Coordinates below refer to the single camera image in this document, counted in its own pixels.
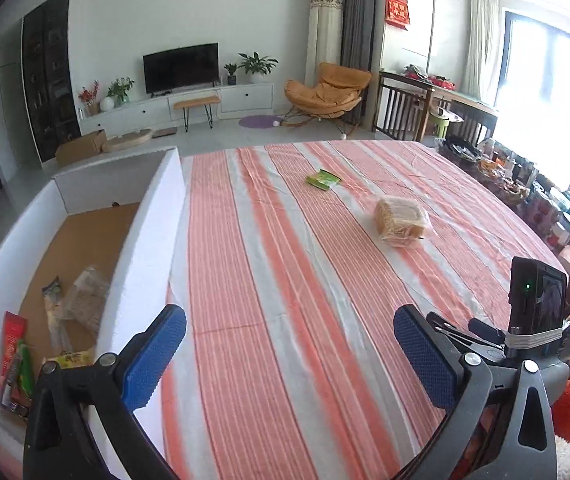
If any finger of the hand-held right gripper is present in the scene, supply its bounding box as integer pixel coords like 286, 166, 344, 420
437, 332, 506, 361
425, 311, 472, 335

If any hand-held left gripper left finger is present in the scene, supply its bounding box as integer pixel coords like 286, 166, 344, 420
22, 304, 188, 480

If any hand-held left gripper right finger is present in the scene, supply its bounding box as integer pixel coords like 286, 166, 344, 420
393, 304, 559, 480

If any yellow snack packet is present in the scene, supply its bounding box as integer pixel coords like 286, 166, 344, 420
45, 350, 96, 370

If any beige cracker packet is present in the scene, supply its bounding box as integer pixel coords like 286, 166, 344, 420
60, 266, 112, 336

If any bread loaf packet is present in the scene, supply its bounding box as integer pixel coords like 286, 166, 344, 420
374, 197, 434, 249

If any long clear snack packet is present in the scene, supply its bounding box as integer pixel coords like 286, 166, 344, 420
41, 276, 73, 356

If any green sausage stick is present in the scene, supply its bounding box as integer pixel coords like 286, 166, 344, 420
17, 340, 36, 401

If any white foam box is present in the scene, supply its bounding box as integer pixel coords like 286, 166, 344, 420
0, 146, 188, 478

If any red snack packet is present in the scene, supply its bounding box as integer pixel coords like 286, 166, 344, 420
0, 311, 28, 411

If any pile of jars and containers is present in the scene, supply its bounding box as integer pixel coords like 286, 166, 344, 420
437, 135, 570, 281

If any orange striped tablecloth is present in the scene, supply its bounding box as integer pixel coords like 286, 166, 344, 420
162, 140, 570, 480

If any green snack packet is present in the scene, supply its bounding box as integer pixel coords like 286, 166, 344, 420
306, 170, 342, 191

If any green plastic stool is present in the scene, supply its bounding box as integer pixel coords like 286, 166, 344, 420
430, 109, 464, 139

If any beige cat scratcher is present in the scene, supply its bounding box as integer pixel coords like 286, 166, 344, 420
102, 128, 153, 152

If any dark wooden table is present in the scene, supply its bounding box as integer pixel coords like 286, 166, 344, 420
372, 70, 498, 143

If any cardboard box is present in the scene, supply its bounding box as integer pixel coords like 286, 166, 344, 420
55, 130, 108, 166

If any purple round floor mat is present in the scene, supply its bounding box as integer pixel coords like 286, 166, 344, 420
239, 114, 283, 130

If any wooden bench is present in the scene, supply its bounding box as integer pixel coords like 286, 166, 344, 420
173, 95, 222, 132

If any orange lounge chair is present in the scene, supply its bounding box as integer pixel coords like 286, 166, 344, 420
282, 62, 373, 128

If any potted plant with white vase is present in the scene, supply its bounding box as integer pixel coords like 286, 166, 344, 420
100, 77, 134, 112

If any red flower plant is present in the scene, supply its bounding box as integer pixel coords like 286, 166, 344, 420
78, 80, 102, 116

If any white television cabinet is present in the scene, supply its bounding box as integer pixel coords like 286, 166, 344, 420
79, 82, 274, 136

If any white curtain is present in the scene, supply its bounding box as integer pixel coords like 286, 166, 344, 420
462, 0, 503, 96

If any black television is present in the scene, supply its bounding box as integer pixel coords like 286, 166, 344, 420
143, 43, 219, 95

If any black display cabinet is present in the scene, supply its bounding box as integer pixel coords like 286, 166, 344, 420
21, 0, 83, 163

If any large leafy potted plant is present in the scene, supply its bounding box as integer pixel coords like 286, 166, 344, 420
238, 51, 279, 84

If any covered standing air conditioner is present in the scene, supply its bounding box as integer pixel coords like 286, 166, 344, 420
306, 0, 344, 86

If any grey curtain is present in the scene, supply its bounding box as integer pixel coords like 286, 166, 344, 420
330, 0, 390, 73

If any red wall calendar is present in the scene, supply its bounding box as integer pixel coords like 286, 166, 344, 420
384, 0, 412, 27

